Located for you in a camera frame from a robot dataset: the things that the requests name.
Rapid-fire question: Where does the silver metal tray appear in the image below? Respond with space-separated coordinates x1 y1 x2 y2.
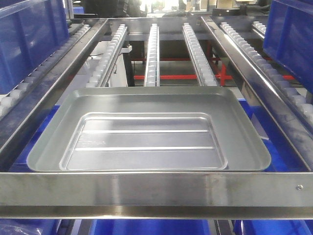
27 87 271 172

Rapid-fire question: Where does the roller track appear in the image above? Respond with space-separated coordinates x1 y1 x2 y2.
0 24 90 118
220 22 313 123
144 23 160 87
86 24 127 88
182 23 218 86

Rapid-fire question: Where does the center right roller track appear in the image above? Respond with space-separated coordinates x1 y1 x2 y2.
182 23 218 86

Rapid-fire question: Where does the center left roller track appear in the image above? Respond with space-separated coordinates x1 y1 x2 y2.
86 24 127 88

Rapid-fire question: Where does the lower center blue bin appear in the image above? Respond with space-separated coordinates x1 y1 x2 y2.
89 219 211 235

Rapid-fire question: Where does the lower right blue bin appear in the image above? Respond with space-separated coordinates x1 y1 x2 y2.
233 220 313 235

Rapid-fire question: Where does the front steel rack crossbar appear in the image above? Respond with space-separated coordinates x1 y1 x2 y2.
0 172 313 219

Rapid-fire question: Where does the far right roller track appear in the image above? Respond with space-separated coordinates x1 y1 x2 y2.
220 22 313 123

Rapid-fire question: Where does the far left roller track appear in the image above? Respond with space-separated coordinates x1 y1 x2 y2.
0 24 90 118

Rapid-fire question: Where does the left blue plastic bin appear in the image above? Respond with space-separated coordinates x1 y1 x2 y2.
0 0 69 94

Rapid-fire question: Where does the blue plastic bin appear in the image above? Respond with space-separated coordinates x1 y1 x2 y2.
0 0 69 94
263 0 313 92

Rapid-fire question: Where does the right blue plastic bin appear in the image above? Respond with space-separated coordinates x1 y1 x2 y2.
263 0 313 92

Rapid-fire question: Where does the lower left blue bin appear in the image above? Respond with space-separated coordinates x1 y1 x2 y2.
0 219 59 235

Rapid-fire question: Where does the red floor frame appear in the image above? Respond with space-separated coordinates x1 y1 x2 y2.
134 57 295 86

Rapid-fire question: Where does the right steel side rail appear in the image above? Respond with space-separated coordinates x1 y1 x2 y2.
201 16 313 170

